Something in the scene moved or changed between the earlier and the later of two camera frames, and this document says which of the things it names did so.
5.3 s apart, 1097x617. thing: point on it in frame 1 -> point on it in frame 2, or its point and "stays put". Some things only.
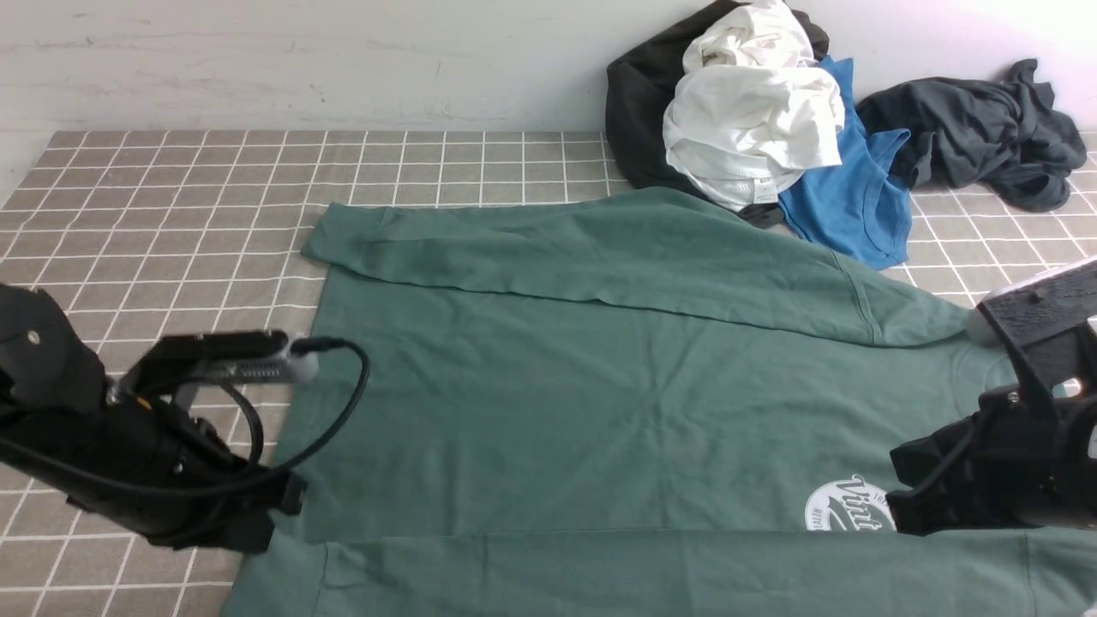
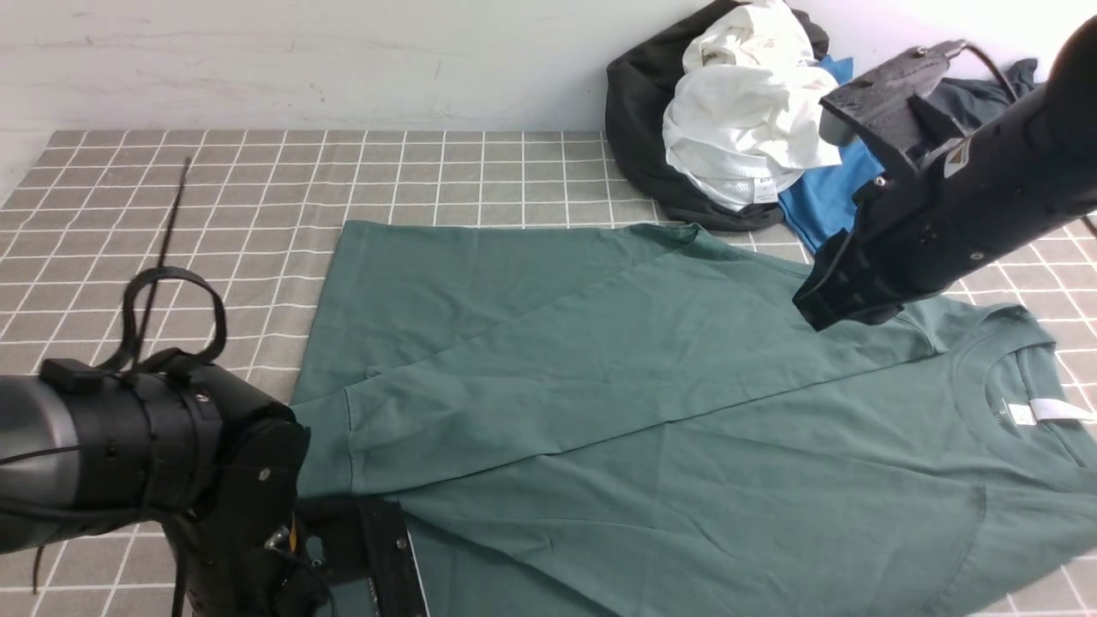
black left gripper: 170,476 -> 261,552
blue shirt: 861,207 stays put
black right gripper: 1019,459 -> 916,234
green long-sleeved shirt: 632,404 stays put
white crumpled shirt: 752,113 stays put
